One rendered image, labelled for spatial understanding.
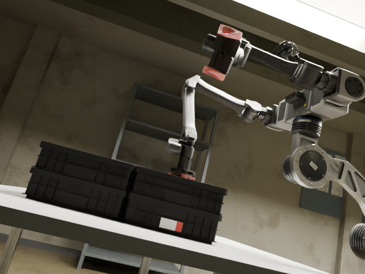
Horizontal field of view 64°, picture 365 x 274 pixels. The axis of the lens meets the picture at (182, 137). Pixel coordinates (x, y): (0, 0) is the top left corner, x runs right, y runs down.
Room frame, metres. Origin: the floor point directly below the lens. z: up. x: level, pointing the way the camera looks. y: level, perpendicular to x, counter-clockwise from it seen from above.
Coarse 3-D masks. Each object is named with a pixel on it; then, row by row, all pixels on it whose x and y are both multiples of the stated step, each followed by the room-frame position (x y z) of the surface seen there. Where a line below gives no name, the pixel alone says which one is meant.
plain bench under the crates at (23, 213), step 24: (0, 192) 1.13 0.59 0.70; (24, 192) 1.57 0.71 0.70; (0, 216) 0.73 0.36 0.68; (24, 216) 0.74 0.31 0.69; (48, 216) 0.75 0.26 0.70; (72, 216) 0.91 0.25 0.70; (96, 216) 1.17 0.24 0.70; (96, 240) 0.77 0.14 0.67; (120, 240) 0.78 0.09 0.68; (144, 240) 0.79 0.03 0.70; (168, 240) 0.93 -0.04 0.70; (192, 240) 1.20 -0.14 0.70; (216, 240) 1.70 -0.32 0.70; (0, 264) 2.14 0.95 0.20; (144, 264) 2.31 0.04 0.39; (192, 264) 0.82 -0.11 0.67; (216, 264) 0.83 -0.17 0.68; (240, 264) 0.84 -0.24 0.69; (264, 264) 0.95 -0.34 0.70; (288, 264) 1.24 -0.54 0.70
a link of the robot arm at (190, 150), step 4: (184, 144) 1.29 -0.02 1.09; (180, 148) 1.27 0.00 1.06; (184, 148) 1.28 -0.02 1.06; (188, 148) 1.27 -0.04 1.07; (192, 148) 1.28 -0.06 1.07; (184, 152) 1.27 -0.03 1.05; (188, 152) 1.27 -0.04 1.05; (192, 152) 1.28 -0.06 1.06; (184, 156) 1.28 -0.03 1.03; (188, 156) 1.27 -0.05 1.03; (192, 156) 1.29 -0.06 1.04
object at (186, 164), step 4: (180, 156) 1.29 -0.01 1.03; (180, 160) 1.28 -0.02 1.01; (184, 160) 1.27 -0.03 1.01; (188, 160) 1.27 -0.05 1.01; (180, 164) 1.28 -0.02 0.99; (184, 164) 1.27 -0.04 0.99; (188, 164) 1.28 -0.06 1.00; (172, 168) 1.30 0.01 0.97; (176, 168) 1.28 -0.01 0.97; (180, 168) 1.26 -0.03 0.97; (184, 168) 1.27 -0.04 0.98; (188, 168) 1.28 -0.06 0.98; (188, 172) 1.29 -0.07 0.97; (192, 172) 1.27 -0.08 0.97
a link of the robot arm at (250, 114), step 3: (246, 108) 1.54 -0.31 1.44; (243, 111) 1.58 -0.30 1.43; (246, 111) 1.55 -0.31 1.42; (249, 111) 1.53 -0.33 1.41; (252, 111) 1.52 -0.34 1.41; (246, 114) 1.55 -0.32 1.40; (249, 114) 1.54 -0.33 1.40; (252, 114) 1.53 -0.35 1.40; (255, 114) 1.53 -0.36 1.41; (258, 114) 1.52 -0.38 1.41; (249, 117) 1.56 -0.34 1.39; (252, 117) 1.55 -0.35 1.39; (255, 117) 1.57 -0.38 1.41
